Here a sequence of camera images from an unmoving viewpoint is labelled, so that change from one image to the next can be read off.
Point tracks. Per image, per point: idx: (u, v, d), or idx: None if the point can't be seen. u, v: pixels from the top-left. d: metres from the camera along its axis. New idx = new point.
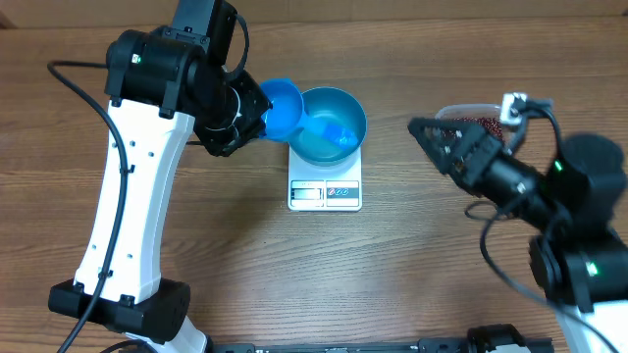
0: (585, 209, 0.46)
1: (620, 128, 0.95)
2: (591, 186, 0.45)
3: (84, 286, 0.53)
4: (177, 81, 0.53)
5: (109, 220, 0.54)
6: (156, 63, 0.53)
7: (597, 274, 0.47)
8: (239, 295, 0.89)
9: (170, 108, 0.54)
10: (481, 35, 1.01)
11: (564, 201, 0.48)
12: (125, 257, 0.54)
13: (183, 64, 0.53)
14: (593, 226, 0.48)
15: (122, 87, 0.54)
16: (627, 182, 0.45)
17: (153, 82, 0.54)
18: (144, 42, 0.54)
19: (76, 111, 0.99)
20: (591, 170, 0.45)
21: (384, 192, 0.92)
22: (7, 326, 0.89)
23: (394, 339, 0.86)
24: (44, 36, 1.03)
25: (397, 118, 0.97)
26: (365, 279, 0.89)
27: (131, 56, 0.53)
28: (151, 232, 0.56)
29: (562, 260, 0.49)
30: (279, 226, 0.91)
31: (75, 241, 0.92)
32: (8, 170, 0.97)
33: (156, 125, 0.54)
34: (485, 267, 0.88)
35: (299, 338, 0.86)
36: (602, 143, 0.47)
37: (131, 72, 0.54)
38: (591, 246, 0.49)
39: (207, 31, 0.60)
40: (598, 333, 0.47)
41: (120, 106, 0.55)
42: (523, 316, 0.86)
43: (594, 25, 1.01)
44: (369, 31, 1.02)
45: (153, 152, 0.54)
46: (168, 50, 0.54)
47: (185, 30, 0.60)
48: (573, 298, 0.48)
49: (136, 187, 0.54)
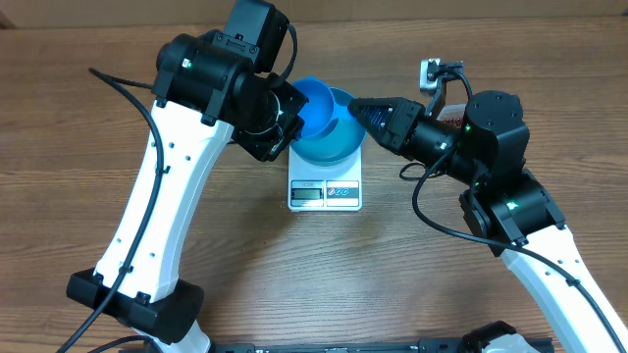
0: (497, 163, 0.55)
1: (620, 128, 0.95)
2: (499, 142, 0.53)
3: (103, 278, 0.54)
4: (223, 91, 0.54)
5: (137, 216, 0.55)
6: (206, 71, 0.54)
7: (515, 209, 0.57)
8: (239, 295, 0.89)
9: (213, 116, 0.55)
10: (481, 35, 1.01)
11: (479, 158, 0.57)
12: (146, 255, 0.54)
13: (232, 75, 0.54)
14: (508, 174, 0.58)
15: (169, 89, 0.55)
16: (528, 132, 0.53)
17: (201, 88, 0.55)
18: (196, 48, 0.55)
19: (77, 111, 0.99)
20: (496, 128, 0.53)
21: (384, 192, 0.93)
22: (7, 326, 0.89)
23: (394, 339, 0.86)
24: (43, 36, 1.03)
25: None
26: (365, 279, 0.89)
27: (183, 60, 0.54)
28: (177, 234, 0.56)
29: (489, 210, 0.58)
30: (280, 226, 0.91)
31: (75, 241, 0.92)
32: (7, 170, 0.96)
33: (196, 130, 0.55)
34: (486, 267, 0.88)
35: (299, 338, 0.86)
36: (502, 102, 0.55)
37: (181, 75, 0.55)
38: (508, 191, 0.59)
39: (257, 40, 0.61)
40: (536, 255, 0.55)
41: (164, 107, 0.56)
42: (523, 316, 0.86)
43: (595, 25, 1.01)
44: (370, 31, 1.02)
45: (190, 156, 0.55)
46: (219, 58, 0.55)
47: (236, 37, 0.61)
48: (505, 234, 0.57)
49: (169, 188, 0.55)
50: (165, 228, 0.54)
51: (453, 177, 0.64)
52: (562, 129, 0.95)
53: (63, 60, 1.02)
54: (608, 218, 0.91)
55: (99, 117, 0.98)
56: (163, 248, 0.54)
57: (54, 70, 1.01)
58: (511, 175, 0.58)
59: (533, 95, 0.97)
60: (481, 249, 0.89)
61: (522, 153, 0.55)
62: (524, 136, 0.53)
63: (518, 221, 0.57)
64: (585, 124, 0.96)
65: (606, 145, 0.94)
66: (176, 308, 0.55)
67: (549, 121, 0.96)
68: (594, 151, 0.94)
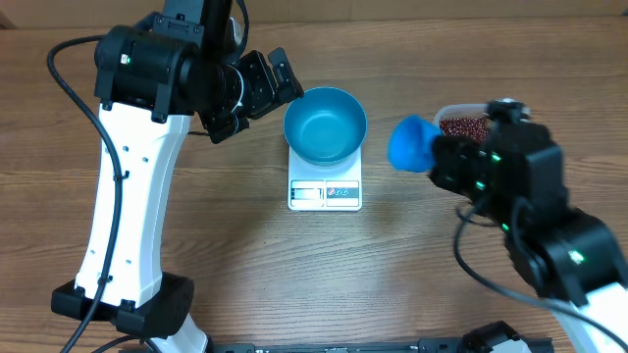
0: (536, 187, 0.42)
1: (620, 128, 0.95)
2: (529, 165, 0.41)
3: (84, 290, 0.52)
4: (168, 84, 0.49)
5: (106, 225, 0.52)
6: (145, 63, 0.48)
7: (581, 259, 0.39)
8: (239, 295, 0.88)
9: (163, 113, 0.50)
10: (481, 35, 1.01)
11: (514, 191, 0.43)
12: (123, 262, 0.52)
13: (176, 62, 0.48)
14: (552, 203, 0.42)
15: (112, 90, 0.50)
16: (561, 154, 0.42)
17: (144, 83, 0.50)
18: (133, 39, 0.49)
19: (77, 111, 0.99)
20: (524, 150, 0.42)
21: (385, 192, 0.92)
22: (7, 326, 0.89)
23: (394, 339, 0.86)
24: (44, 36, 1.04)
25: (397, 118, 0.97)
26: (365, 279, 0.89)
27: (121, 56, 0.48)
28: (150, 235, 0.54)
29: (543, 249, 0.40)
30: (278, 226, 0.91)
31: (76, 241, 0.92)
32: (7, 170, 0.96)
33: (148, 129, 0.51)
34: (486, 267, 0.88)
35: (299, 338, 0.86)
36: (530, 127, 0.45)
37: (121, 73, 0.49)
38: (562, 228, 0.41)
39: (200, 18, 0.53)
40: (605, 330, 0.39)
41: (111, 110, 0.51)
42: (523, 316, 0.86)
43: (595, 25, 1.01)
44: (369, 31, 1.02)
45: (147, 157, 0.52)
46: (158, 45, 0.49)
47: (178, 18, 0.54)
48: (565, 291, 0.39)
49: (131, 193, 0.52)
50: (136, 234, 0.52)
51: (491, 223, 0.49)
52: (562, 129, 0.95)
53: (63, 60, 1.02)
54: (607, 218, 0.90)
55: None
56: (138, 253, 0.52)
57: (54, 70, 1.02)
58: (557, 205, 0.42)
59: (533, 95, 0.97)
60: (483, 249, 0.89)
61: (562, 180, 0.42)
62: (557, 159, 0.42)
63: (582, 278, 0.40)
64: (586, 124, 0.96)
65: (606, 145, 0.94)
66: (166, 305, 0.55)
67: (549, 121, 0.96)
68: (594, 151, 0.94)
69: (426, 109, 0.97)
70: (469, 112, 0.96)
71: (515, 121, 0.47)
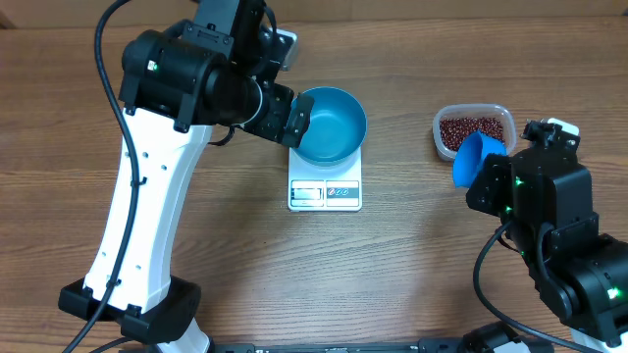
0: (560, 215, 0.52)
1: (620, 128, 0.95)
2: (555, 186, 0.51)
3: (92, 291, 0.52)
4: (193, 95, 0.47)
5: (120, 227, 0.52)
6: (173, 71, 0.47)
7: (613, 291, 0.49)
8: (240, 295, 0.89)
9: (185, 124, 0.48)
10: (481, 35, 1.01)
11: (538, 217, 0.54)
12: (132, 267, 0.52)
13: (203, 73, 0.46)
14: (578, 232, 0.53)
15: (136, 94, 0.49)
16: (588, 176, 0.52)
17: (170, 91, 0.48)
18: (162, 47, 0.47)
19: (77, 111, 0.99)
20: (549, 174, 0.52)
21: (384, 192, 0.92)
22: (7, 326, 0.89)
23: (394, 339, 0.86)
24: (43, 36, 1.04)
25: (397, 118, 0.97)
26: (365, 279, 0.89)
27: (147, 63, 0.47)
28: (163, 242, 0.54)
29: (574, 280, 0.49)
30: (280, 226, 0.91)
31: (75, 242, 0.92)
32: (7, 170, 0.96)
33: (170, 138, 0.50)
34: (487, 267, 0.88)
35: (299, 338, 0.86)
36: (553, 154, 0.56)
37: (146, 78, 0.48)
38: (596, 259, 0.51)
39: (231, 28, 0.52)
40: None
41: (134, 115, 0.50)
42: (523, 316, 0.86)
43: (595, 25, 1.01)
44: (369, 31, 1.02)
45: (166, 165, 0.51)
46: (187, 54, 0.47)
47: (208, 27, 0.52)
48: (595, 318, 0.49)
49: (147, 199, 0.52)
50: (148, 241, 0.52)
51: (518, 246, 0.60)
52: None
53: (63, 60, 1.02)
54: (607, 218, 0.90)
55: (99, 117, 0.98)
56: (148, 259, 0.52)
57: (54, 70, 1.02)
58: (582, 236, 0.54)
59: (533, 95, 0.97)
60: None
61: (590, 205, 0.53)
62: (584, 181, 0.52)
63: (613, 311, 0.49)
64: (585, 124, 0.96)
65: (606, 145, 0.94)
66: (170, 311, 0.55)
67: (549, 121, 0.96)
68: (594, 151, 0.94)
69: (426, 109, 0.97)
70: (469, 112, 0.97)
71: (547, 145, 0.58)
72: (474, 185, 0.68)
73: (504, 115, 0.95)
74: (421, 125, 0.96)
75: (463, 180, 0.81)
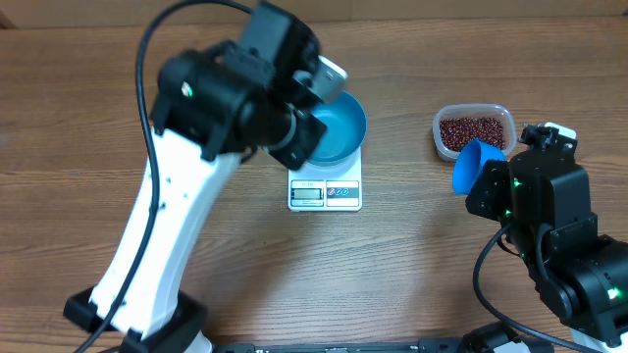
0: (559, 215, 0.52)
1: (620, 128, 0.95)
2: (554, 188, 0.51)
3: (98, 307, 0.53)
4: (225, 126, 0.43)
5: (132, 248, 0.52)
6: (207, 96, 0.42)
7: (614, 291, 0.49)
8: (239, 295, 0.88)
9: (213, 153, 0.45)
10: (481, 35, 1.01)
11: (539, 218, 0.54)
12: (139, 291, 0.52)
13: (236, 103, 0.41)
14: (577, 232, 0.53)
15: (168, 117, 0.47)
16: (586, 176, 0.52)
17: (202, 118, 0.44)
18: (200, 70, 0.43)
19: (77, 111, 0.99)
20: (547, 175, 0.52)
21: (384, 192, 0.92)
22: (7, 326, 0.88)
23: (394, 339, 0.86)
24: (44, 36, 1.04)
25: (397, 118, 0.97)
26: (365, 279, 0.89)
27: (183, 84, 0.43)
28: (174, 268, 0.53)
29: (574, 280, 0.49)
30: (279, 226, 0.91)
31: (75, 242, 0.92)
32: (7, 170, 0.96)
33: (193, 167, 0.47)
34: (486, 268, 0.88)
35: (299, 338, 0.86)
36: (551, 155, 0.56)
37: (181, 101, 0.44)
38: (597, 259, 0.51)
39: (275, 55, 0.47)
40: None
41: (163, 136, 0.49)
42: (523, 316, 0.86)
43: (594, 25, 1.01)
44: (369, 31, 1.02)
45: (186, 192, 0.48)
46: (226, 80, 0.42)
47: (251, 53, 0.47)
48: (596, 319, 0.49)
49: (164, 226, 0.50)
50: (158, 269, 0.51)
51: (519, 248, 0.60)
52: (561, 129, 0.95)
53: (63, 60, 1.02)
54: (608, 218, 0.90)
55: (99, 116, 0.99)
56: (156, 286, 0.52)
57: (54, 70, 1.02)
58: (580, 235, 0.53)
59: (533, 96, 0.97)
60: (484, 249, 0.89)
61: (588, 205, 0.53)
62: (581, 181, 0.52)
63: (613, 311, 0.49)
64: (585, 124, 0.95)
65: (606, 145, 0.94)
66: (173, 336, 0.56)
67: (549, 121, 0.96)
68: (594, 151, 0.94)
69: (427, 109, 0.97)
70: (469, 112, 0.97)
71: (543, 147, 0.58)
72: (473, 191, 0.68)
73: (504, 115, 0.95)
74: (421, 125, 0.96)
75: (463, 187, 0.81)
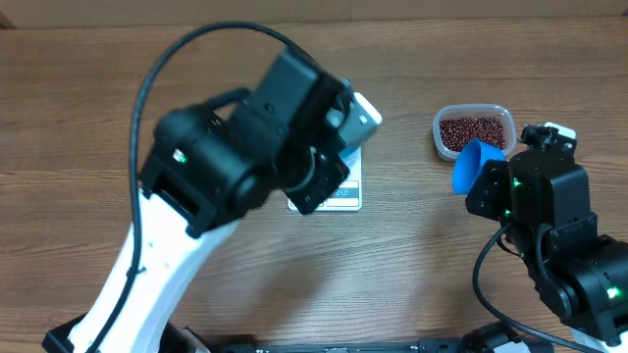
0: (559, 215, 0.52)
1: (620, 128, 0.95)
2: (554, 187, 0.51)
3: (75, 348, 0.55)
4: (217, 201, 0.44)
5: (112, 301, 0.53)
6: (204, 166, 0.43)
7: (612, 290, 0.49)
8: (239, 295, 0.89)
9: (200, 226, 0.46)
10: (481, 35, 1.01)
11: (538, 218, 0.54)
12: (116, 340, 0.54)
13: (235, 181, 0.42)
14: (577, 231, 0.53)
15: (158, 177, 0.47)
16: (586, 176, 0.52)
17: (194, 186, 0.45)
18: (198, 137, 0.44)
19: (77, 111, 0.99)
20: (546, 174, 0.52)
21: (384, 192, 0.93)
22: (7, 326, 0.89)
23: (394, 339, 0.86)
24: (43, 36, 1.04)
25: (397, 118, 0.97)
26: (365, 279, 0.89)
27: (175, 151, 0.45)
28: (152, 321, 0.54)
29: (574, 279, 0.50)
30: (279, 226, 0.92)
31: (75, 241, 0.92)
32: (7, 170, 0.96)
33: (176, 240, 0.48)
34: (487, 268, 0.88)
35: (299, 338, 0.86)
36: (550, 155, 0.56)
37: (173, 166, 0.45)
38: (596, 258, 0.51)
39: (290, 118, 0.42)
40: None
41: (150, 198, 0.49)
42: (523, 317, 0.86)
43: (594, 25, 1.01)
44: (369, 31, 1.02)
45: (167, 263, 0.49)
46: (227, 152, 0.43)
47: (265, 108, 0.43)
48: (595, 318, 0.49)
49: (142, 290, 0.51)
50: (136, 323, 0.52)
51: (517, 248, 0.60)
52: None
53: (63, 60, 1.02)
54: (608, 218, 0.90)
55: (99, 116, 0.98)
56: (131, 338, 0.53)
57: (54, 70, 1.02)
58: (579, 234, 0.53)
59: (533, 95, 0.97)
60: None
61: (588, 205, 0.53)
62: (581, 181, 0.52)
63: (612, 310, 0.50)
64: (585, 124, 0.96)
65: (605, 145, 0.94)
66: None
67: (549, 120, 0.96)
68: (594, 151, 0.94)
69: (427, 109, 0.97)
70: (469, 112, 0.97)
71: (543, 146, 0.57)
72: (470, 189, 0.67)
73: (504, 115, 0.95)
74: (421, 125, 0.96)
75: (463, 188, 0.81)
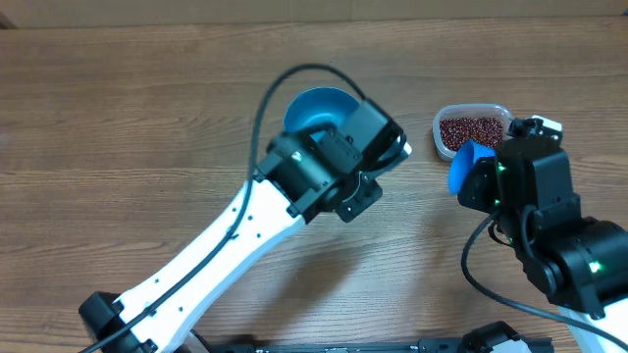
0: (543, 195, 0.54)
1: (620, 128, 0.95)
2: (536, 168, 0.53)
3: (123, 309, 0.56)
4: (313, 195, 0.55)
5: (188, 264, 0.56)
6: (304, 170, 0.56)
7: (596, 265, 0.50)
8: (239, 295, 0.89)
9: (298, 209, 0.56)
10: (481, 35, 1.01)
11: (523, 200, 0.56)
12: (175, 308, 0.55)
13: (328, 185, 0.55)
14: (560, 213, 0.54)
15: (272, 169, 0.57)
16: (567, 158, 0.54)
17: (298, 181, 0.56)
18: (309, 146, 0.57)
19: (77, 111, 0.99)
20: (528, 157, 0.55)
21: (384, 192, 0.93)
22: (8, 326, 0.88)
23: (394, 339, 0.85)
24: (44, 36, 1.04)
25: (397, 118, 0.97)
26: (365, 279, 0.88)
27: (294, 151, 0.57)
28: (211, 297, 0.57)
29: (558, 257, 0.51)
30: None
31: (75, 242, 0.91)
32: (8, 170, 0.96)
33: (277, 215, 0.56)
34: (486, 267, 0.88)
35: (299, 338, 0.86)
36: (533, 140, 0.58)
37: (287, 164, 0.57)
38: (581, 236, 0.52)
39: (365, 147, 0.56)
40: (608, 335, 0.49)
41: (261, 181, 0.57)
42: (522, 316, 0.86)
43: (594, 25, 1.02)
44: (369, 31, 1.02)
45: (261, 233, 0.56)
46: (323, 163, 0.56)
47: (347, 138, 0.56)
48: (579, 293, 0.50)
49: (229, 255, 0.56)
50: (206, 288, 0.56)
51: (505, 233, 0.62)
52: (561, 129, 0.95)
53: (64, 60, 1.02)
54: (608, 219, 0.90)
55: (99, 116, 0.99)
56: (192, 306, 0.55)
57: (54, 70, 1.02)
58: (563, 215, 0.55)
59: (533, 95, 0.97)
60: (484, 249, 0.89)
61: (570, 186, 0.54)
62: (562, 163, 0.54)
63: (597, 285, 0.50)
64: (585, 124, 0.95)
65: (606, 145, 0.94)
66: None
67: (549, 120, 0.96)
68: (594, 151, 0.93)
69: (426, 108, 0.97)
70: (470, 112, 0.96)
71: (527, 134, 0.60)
72: (462, 182, 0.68)
73: (504, 115, 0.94)
74: (421, 125, 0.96)
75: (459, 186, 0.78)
